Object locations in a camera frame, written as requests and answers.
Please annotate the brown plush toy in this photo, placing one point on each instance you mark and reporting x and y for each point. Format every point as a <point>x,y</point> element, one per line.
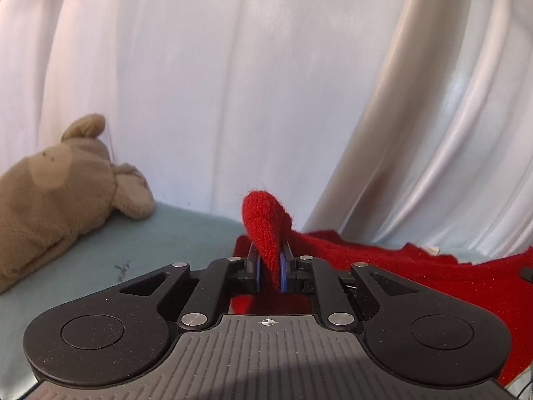
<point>54,200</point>

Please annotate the light blue printed bed sheet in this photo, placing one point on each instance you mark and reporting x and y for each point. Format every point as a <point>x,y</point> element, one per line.
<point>125,250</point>

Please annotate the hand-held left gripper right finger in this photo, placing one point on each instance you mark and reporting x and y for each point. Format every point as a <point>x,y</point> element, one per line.
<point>284,277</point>

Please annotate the white satin curtain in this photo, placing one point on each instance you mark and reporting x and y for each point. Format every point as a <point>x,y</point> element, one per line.
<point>458,133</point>

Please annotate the white sheer curtain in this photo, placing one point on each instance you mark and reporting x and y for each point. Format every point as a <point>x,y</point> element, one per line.
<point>208,71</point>

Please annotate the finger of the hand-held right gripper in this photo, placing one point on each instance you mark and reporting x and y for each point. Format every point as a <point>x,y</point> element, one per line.
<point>527,274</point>

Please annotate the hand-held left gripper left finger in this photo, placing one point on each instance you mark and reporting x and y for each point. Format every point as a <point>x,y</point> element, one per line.
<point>258,277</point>

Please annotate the red knit cardigan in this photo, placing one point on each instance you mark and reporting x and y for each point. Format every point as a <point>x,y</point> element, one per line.
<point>416,266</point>

